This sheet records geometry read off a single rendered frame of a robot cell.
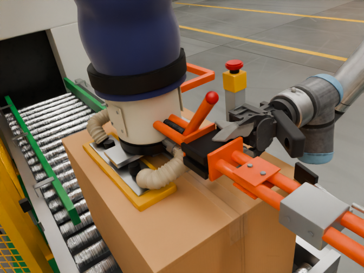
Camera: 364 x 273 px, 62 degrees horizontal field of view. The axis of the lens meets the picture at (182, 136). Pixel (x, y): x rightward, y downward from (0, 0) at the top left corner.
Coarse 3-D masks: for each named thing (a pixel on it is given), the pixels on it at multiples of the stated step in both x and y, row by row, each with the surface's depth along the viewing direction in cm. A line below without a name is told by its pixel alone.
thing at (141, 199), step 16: (96, 144) 85; (112, 144) 80; (96, 160) 80; (144, 160) 77; (112, 176) 73; (128, 176) 71; (128, 192) 67; (144, 192) 66; (160, 192) 66; (144, 208) 64
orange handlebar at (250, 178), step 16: (192, 64) 98; (192, 80) 87; (208, 80) 89; (160, 128) 67; (224, 160) 54; (240, 160) 54; (256, 160) 52; (240, 176) 49; (256, 176) 48; (272, 176) 49; (256, 192) 47; (272, 192) 45; (288, 192) 47; (352, 224) 39; (336, 240) 38; (352, 240) 37; (352, 256) 36
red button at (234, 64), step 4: (232, 60) 118; (236, 60) 118; (228, 64) 115; (232, 64) 114; (236, 64) 114; (240, 64) 115; (228, 68) 115; (232, 68) 114; (236, 68) 114; (240, 68) 116; (232, 72) 117; (236, 72) 117
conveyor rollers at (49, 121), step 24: (72, 96) 239; (24, 120) 216; (48, 120) 208; (72, 120) 208; (24, 144) 186; (48, 144) 179; (72, 168) 155; (48, 192) 141; (72, 192) 139; (72, 240) 115; (96, 264) 104
